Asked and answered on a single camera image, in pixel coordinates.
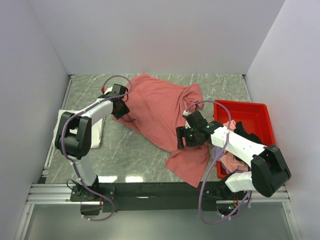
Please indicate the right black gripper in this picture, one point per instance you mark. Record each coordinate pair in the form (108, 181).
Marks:
(182, 132)

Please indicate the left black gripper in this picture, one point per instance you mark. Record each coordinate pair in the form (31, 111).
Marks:
(125, 110)

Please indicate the dark pink t shirt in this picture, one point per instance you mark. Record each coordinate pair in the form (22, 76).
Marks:
(156, 109)

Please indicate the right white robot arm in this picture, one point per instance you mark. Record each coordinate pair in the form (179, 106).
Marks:
(268, 170)

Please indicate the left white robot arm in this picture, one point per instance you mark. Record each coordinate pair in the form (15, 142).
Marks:
(74, 132)

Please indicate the lavender t shirt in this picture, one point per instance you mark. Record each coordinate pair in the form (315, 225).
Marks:
(217, 152)

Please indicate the folded white t shirt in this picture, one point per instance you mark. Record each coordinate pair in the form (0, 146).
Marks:
(96, 130)

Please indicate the light pink t shirt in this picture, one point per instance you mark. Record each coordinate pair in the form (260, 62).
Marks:
(231, 164)

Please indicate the red plastic bin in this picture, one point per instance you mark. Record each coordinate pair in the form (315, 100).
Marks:
(255, 119)

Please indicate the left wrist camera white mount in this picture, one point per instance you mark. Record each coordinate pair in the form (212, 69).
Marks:
(106, 90)

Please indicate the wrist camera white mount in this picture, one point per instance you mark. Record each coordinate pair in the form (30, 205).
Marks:
(106, 90)
(185, 113)

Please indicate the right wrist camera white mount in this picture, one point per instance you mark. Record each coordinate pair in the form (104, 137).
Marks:
(185, 113)

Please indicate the aluminium frame rail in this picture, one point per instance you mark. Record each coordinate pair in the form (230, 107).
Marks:
(59, 194)

